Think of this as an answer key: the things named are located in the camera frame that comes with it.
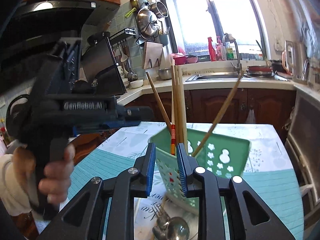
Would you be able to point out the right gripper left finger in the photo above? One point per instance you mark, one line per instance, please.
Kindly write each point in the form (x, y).
(103, 209)

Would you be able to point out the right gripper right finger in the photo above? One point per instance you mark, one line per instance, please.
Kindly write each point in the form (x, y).
(229, 208)

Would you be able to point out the green plastic utensil holder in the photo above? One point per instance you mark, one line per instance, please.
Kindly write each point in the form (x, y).
(223, 155)

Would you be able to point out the large steel spoon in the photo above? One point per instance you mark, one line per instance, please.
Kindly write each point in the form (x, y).
(177, 229)

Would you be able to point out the small steel spoon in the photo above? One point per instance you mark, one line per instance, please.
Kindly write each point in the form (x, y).
(159, 233)

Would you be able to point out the red-banded chopstick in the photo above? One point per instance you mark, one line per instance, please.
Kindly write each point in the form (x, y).
(183, 109)
(179, 126)
(173, 132)

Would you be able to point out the steel fork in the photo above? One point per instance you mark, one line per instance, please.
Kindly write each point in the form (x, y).
(162, 216)

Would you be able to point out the white sleeve forearm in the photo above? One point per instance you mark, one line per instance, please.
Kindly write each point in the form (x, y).
(13, 196)

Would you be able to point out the kitchen faucet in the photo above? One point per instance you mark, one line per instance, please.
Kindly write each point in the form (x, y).
(227, 40)

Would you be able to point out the person's left hand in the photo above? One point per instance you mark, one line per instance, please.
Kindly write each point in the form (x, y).
(57, 180)

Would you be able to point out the floral teal tablecloth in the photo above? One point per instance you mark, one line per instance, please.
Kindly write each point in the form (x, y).
(268, 171)

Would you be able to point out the light bamboo chopstick right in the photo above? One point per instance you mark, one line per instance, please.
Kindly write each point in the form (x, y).
(220, 114)

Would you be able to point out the brown wooden chopstick left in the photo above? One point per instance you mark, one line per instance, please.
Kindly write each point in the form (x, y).
(159, 102)

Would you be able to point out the wooden cutting board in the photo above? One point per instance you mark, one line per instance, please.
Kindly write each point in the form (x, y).
(152, 55)

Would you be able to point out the steel pot on counter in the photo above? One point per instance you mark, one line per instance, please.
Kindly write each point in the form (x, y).
(165, 74)

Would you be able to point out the hanging steel pans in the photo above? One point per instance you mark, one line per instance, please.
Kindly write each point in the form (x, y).
(147, 17)

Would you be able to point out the red frying pan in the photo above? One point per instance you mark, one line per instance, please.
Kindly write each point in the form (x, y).
(259, 71)

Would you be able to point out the red basin on sill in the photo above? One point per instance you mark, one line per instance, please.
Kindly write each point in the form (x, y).
(179, 59)

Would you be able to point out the electric kettle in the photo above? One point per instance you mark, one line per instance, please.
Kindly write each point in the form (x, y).
(295, 61)

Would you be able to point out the red spray bottle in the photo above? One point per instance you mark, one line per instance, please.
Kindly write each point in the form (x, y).
(212, 52)

